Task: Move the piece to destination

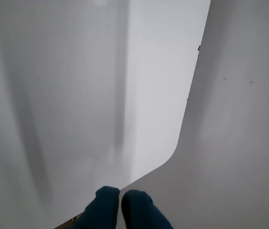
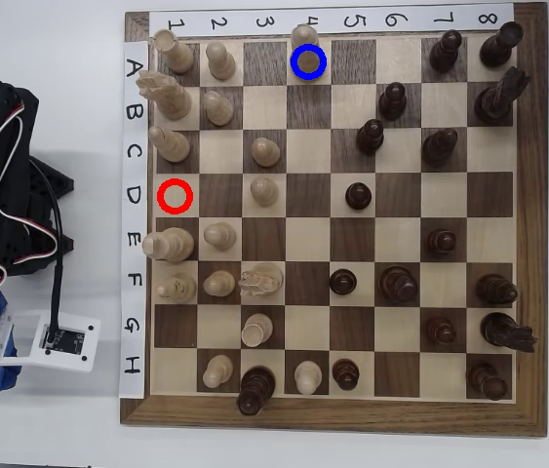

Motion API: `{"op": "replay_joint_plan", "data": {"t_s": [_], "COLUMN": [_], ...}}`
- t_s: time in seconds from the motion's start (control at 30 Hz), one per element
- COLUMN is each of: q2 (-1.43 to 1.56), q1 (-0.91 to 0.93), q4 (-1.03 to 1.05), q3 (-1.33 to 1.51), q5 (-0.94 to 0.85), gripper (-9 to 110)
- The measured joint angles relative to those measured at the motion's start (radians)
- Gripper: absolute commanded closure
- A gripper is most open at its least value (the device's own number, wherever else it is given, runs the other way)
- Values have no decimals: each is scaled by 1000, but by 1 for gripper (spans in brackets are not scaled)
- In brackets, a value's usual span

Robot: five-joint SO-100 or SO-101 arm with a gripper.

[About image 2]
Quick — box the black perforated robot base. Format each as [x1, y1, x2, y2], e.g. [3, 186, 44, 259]
[27, 154, 76, 255]

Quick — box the white letter label strip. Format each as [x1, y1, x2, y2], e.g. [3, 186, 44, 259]
[118, 40, 151, 400]

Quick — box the light wooden bishop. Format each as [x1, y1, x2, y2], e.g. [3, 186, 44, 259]
[155, 272, 198, 304]
[147, 125, 192, 164]

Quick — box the light wooden pawn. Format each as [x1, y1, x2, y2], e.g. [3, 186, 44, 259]
[294, 360, 324, 396]
[249, 176, 281, 208]
[251, 136, 283, 169]
[202, 269, 237, 297]
[200, 90, 235, 127]
[201, 354, 235, 390]
[204, 40, 237, 82]
[203, 221, 238, 253]

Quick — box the light wooden king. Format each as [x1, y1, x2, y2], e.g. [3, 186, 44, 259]
[140, 226, 196, 264]

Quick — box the dark bishop at H3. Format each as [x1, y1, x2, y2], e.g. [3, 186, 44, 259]
[235, 366, 278, 417]

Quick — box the light wooden rook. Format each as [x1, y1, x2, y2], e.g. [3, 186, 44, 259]
[240, 312, 274, 349]
[150, 27, 196, 75]

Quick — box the light wooden knight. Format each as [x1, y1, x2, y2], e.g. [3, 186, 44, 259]
[135, 69, 193, 122]
[238, 261, 285, 298]

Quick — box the wooden chessboard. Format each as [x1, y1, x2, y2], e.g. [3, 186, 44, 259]
[118, 1, 549, 439]

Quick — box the dark wooden pawn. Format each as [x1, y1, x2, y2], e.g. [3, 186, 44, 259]
[344, 181, 373, 212]
[428, 28, 464, 74]
[331, 358, 361, 392]
[377, 81, 409, 122]
[421, 315, 458, 346]
[425, 228, 458, 258]
[328, 268, 359, 296]
[355, 118, 386, 157]

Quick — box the dark pawn at F6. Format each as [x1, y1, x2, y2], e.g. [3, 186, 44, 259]
[377, 264, 420, 306]

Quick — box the dark wooden rook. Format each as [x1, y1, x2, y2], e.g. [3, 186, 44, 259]
[465, 362, 509, 403]
[478, 20, 526, 69]

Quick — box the white number label strip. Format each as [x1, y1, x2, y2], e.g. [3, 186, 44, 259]
[148, 2, 516, 36]

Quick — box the dark pawn at C7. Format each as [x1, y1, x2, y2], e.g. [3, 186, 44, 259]
[420, 127, 459, 170]

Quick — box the dark wooden bishop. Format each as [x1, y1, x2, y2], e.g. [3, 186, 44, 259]
[475, 273, 520, 307]

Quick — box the dark wooden knight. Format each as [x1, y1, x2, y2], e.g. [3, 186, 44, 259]
[473, 65, 532, 126]
[479, 311, 539, 354]

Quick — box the black camera circuit board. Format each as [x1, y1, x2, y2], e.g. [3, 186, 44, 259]
[42, 327, 88, 353]

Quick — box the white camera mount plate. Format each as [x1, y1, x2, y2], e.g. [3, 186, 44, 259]
[0, 310, 102, 374]

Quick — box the black camera cable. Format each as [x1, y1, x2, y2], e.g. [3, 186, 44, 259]
[29, 158, 68, 345]

